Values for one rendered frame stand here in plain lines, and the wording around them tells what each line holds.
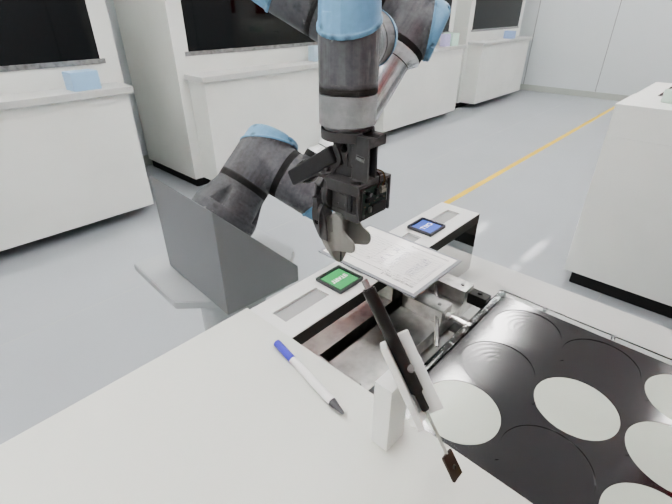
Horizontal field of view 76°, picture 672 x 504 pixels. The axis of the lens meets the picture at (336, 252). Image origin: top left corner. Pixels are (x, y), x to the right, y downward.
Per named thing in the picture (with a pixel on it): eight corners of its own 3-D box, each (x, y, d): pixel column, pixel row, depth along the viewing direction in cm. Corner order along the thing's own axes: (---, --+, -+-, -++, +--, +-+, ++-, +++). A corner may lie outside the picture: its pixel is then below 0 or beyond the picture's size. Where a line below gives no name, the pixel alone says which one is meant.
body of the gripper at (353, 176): (355, 229, 57) (358, 139, 51) (310, 211, 62) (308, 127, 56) (390, 211, 62) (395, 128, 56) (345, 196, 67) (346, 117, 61)
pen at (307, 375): (346, 407, 46) (279, 338, 56) (339, 412, 46) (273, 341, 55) (346, 414, 47) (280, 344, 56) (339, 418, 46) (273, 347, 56)
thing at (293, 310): (469, 267, 100) (480, 213, 93) (294, 409, 65) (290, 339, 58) (435, 253, 105) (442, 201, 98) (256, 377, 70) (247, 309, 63)
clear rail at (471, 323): (506, 296, 78) (508, 290, 78) (380, 424, 54) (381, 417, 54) (499, 293, 79) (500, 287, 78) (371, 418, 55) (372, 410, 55)
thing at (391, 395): (436, 452, 43) (455, 352, 36) (414, 479, 40) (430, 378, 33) (387, 417, 46) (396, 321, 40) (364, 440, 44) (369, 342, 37)
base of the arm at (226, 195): (181, 194, 96) (206, 158, 97) (233, 227, 106) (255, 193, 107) (205, 208, 85) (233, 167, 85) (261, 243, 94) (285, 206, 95)
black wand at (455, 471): (354, 284, 38) (363, 281, 37) (364, 277, 38) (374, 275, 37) (448, 481, 39) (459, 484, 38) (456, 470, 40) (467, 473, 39)
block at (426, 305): (450, 316, 75) (452, 302, 73) (440, 325, 73) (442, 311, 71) (411, 298, 79) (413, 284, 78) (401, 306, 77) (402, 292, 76)
